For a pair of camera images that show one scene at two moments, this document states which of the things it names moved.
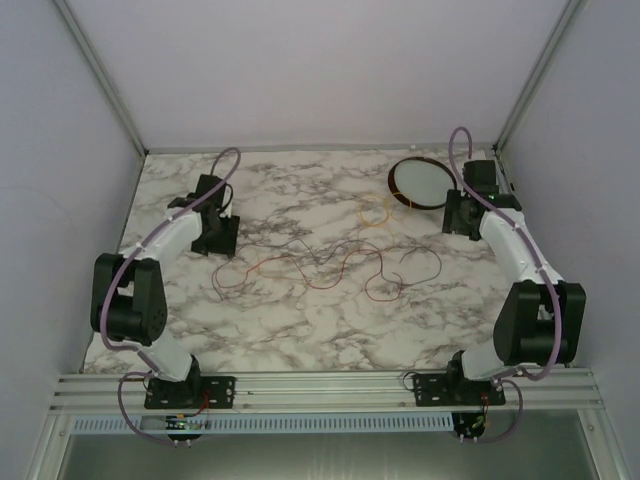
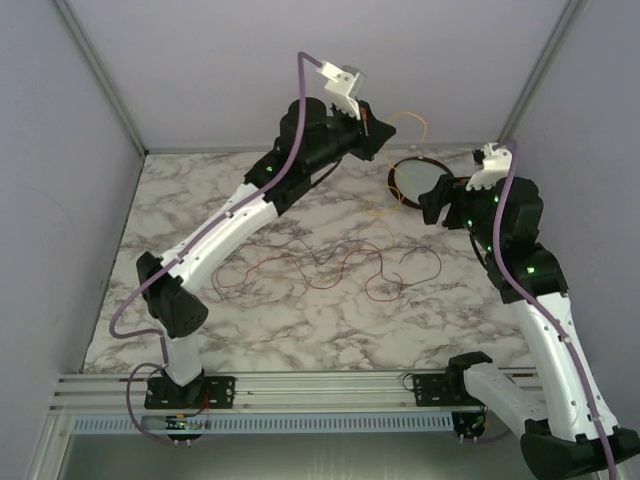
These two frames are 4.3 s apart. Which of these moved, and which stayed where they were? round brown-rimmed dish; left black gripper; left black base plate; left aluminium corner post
Moved: left black gripper
Stayed: round brown-rimmed dish; left black base plate; left aluminium corner post
